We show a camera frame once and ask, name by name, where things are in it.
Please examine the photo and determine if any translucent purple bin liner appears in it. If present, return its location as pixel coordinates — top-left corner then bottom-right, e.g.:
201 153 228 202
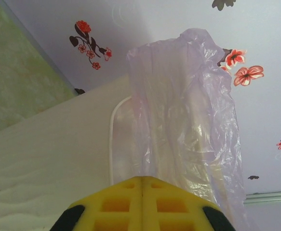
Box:
126 28 249 224

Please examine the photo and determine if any aluminium corner post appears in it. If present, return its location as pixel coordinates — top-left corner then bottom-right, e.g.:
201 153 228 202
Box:
244 191 281 205

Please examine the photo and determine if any cream plastic bin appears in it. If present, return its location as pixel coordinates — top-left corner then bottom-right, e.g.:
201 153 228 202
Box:
0 73 215 231

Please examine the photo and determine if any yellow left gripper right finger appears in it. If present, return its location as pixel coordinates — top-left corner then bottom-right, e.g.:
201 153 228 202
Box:
142 176 236 231

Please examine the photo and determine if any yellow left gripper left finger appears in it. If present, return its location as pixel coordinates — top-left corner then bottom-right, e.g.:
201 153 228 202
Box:
49 176 144 231

